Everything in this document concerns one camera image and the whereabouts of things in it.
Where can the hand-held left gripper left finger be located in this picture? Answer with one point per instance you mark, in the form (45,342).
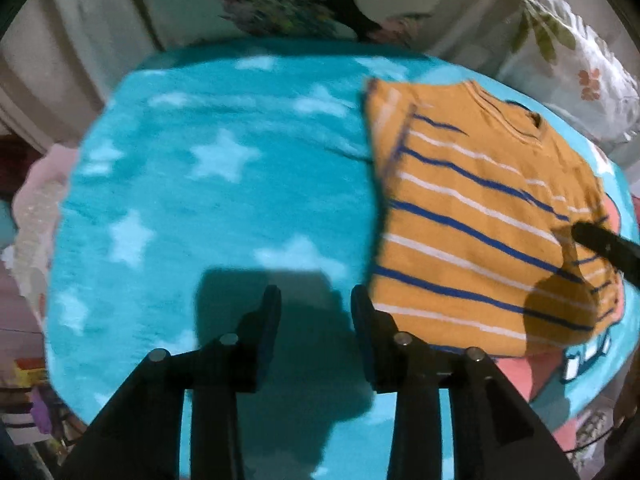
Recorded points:
(270,330)

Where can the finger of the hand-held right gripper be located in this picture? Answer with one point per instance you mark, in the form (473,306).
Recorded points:
(605,242)

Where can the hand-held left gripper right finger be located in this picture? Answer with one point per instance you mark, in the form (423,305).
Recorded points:
(362,330)

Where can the orange striped shirt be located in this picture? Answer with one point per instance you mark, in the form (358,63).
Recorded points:
(450,210)

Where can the teal star blanket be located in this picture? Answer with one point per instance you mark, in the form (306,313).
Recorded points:
(200,235)

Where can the white leaf print pillow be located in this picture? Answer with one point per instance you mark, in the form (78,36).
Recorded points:
(575,60)

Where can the purple item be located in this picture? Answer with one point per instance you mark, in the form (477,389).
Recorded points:
(41,410)

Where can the pink cloth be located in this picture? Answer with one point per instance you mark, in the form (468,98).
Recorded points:
(40,220)

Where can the dark red cloth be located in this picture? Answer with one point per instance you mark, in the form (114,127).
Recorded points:
(17,165)

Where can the dark floral pillow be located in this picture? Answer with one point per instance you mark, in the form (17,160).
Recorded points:
(280,10)

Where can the beige curtain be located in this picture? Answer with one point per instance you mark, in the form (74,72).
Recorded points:
(75,35)

